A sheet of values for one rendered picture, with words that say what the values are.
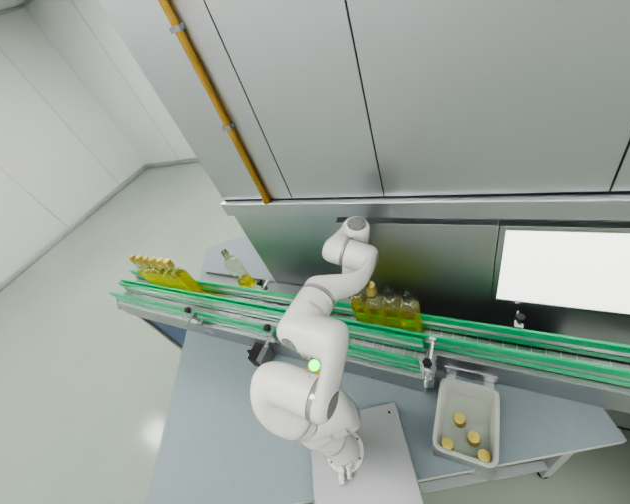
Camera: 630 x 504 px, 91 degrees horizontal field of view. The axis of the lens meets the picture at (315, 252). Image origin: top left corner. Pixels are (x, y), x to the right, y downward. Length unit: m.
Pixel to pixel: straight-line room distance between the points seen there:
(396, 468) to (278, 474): 0.42
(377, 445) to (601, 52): 1.10
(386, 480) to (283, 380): 0.61
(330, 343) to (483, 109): 0.57
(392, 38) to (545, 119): 0.35
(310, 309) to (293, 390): 0.15
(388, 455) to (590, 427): 0.60
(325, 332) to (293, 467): 0.79
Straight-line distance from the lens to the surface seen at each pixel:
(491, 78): 0.77
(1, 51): 6.77
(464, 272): 1.09
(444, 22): 0.74
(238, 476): 1.40
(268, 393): 0.66
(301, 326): 0.61
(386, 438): 1.19
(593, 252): 1.03
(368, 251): 0.76
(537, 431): 1.28
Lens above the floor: 1.96
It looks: 42 degrees down
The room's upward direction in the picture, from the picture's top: 24 degrees counter-clockwise
